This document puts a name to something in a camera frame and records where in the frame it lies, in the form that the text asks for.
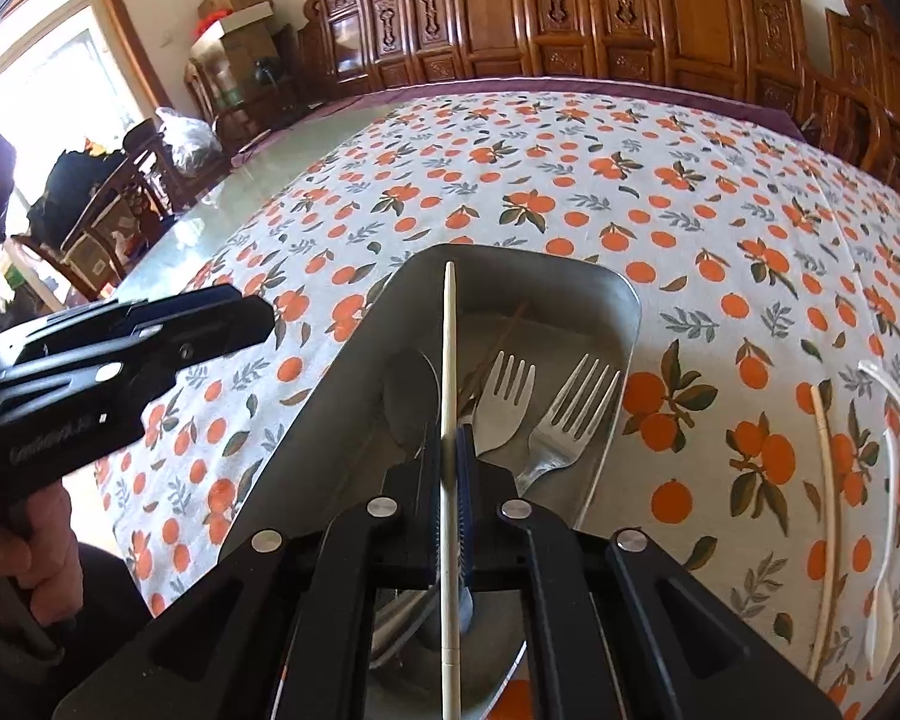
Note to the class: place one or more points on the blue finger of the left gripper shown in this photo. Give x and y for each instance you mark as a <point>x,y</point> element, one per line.
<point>202,322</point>

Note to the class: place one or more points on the stacked cardboard boxes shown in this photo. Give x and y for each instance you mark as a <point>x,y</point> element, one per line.
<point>233,45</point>

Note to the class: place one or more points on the steel rectangular tray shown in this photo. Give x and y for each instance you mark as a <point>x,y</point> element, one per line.
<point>337,450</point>

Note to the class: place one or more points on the brown wooden chopstick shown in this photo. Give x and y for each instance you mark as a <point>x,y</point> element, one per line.
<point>474,380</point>

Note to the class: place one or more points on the dark wooden dining chair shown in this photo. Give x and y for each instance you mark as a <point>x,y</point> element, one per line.
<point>99,211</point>

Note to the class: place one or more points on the small white plastic spoon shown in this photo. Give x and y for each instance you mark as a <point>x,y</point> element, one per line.
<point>880,625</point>

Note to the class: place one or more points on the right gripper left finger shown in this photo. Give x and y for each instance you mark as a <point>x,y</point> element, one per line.
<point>427,498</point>

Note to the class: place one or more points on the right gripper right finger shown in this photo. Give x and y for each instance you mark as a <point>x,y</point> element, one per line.
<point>467,477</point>

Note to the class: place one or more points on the left hand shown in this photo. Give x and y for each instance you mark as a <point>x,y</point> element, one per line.
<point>47,561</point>

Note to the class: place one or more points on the carved wooden sofa bench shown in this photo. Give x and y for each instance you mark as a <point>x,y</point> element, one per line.
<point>747,50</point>

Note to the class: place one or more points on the purple bench cushion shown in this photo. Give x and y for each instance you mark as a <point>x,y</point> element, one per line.
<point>499,123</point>

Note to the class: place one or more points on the orange print tablecloth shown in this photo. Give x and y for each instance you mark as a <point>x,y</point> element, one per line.
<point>754,285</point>

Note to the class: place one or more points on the steel spoon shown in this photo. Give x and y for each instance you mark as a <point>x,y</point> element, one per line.
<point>410,397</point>

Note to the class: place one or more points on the white plastic bag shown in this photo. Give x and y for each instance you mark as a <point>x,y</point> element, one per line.
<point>192,143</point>

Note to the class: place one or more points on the carved wooden armchair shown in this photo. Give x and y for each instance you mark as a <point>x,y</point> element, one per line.
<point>855,109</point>

